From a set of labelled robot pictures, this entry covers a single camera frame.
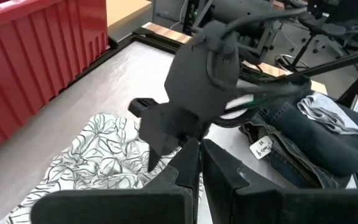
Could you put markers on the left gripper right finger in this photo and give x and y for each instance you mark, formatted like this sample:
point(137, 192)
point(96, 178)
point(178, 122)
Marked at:
point(291, 208)

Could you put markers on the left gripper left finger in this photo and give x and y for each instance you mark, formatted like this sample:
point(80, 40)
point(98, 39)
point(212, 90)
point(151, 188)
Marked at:
point(104, 208)

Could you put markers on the white paper jeans tag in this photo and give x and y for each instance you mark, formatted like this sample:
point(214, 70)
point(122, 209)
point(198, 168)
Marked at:
point(261, 147)

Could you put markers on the white black-patterned garment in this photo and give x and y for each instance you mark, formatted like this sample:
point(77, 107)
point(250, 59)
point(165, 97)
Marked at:
point(98, 155)

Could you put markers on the dark blue denim jeans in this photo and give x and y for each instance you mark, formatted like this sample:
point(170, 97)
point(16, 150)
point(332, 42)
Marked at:
point(315, 146)

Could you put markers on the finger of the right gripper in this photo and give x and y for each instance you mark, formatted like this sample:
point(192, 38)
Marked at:
point(166, 127)

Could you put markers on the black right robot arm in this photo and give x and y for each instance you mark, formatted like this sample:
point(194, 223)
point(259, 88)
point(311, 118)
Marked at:
point(247, 9)

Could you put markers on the red plastic laundry bin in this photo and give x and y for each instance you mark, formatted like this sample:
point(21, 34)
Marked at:
point(26, 68)

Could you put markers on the tan wooden desk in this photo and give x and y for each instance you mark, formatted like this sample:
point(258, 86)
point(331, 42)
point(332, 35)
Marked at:
point(126, 11)

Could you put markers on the black office chair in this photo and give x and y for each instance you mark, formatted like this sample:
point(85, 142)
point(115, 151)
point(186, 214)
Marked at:
point(322, 29)

